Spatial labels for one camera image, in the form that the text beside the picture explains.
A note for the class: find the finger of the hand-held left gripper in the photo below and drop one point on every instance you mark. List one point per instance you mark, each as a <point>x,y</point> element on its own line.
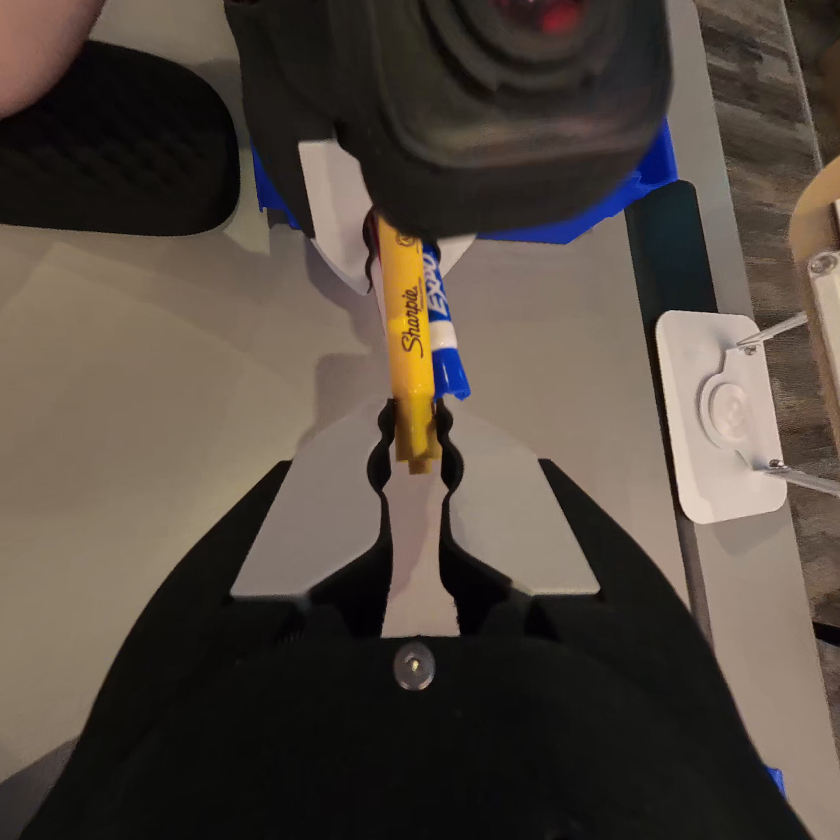
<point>454,248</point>
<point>334,210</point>

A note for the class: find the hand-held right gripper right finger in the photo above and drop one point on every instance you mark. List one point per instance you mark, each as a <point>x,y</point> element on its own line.
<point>518,525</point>

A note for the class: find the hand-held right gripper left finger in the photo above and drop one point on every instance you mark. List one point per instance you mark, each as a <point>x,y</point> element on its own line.
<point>315,525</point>

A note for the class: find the yellow marker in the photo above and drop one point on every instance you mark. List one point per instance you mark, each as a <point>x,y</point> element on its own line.
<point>407,315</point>

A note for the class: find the blue marker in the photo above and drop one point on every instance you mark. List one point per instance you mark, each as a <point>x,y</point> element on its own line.
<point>447,367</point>

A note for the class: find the blue plastic bin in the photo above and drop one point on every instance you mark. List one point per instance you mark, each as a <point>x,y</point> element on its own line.
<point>649,170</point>
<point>774,782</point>

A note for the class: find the person's left forearm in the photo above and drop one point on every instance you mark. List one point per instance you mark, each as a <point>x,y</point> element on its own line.
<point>33,46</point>

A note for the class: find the white plastic mounting plate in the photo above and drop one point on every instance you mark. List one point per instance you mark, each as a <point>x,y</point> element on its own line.
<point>722,394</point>

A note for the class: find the wooden document board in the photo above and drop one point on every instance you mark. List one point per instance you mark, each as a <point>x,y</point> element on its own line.
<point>814,210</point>

